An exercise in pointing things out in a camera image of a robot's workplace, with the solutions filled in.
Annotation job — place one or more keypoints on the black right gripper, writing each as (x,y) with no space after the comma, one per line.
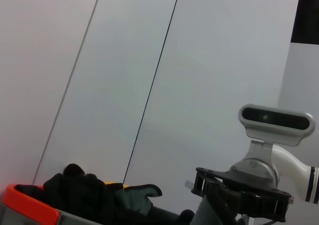
(261,200)

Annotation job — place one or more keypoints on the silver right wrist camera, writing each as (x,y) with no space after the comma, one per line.
(274,116)

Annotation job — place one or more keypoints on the black cloth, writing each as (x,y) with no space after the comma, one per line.
(74,192)

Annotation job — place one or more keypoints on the green black-trimmed towel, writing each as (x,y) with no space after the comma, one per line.
(134,197)

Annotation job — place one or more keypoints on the grey perforated storage basket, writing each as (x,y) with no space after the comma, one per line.
(30,202)

